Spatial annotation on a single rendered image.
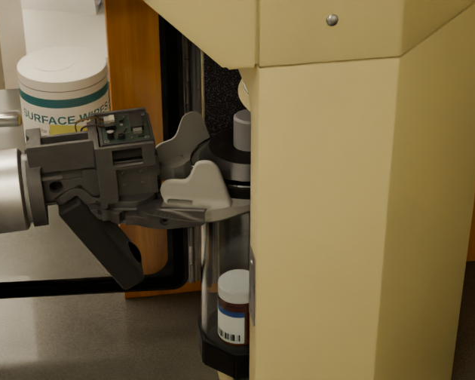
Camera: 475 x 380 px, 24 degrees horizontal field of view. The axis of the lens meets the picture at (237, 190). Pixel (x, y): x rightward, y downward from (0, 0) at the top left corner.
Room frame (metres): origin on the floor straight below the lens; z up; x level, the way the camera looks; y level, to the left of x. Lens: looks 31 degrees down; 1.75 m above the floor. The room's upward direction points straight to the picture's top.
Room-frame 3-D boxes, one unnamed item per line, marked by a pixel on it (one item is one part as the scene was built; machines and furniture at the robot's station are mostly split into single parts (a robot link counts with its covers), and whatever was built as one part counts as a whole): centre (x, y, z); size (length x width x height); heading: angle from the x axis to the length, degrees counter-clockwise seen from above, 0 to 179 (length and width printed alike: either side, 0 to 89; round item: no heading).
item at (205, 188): (0.84, 0.02, 1.25); 0.09 x 0.03 x 0.06; 76
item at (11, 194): (0.86, 0.21, 1.24); 0.08 x 0.05 x 0.08; 10
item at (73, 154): (0.87, 0.13, 1.25); 0.12 x 0.08 x 0.09; 100
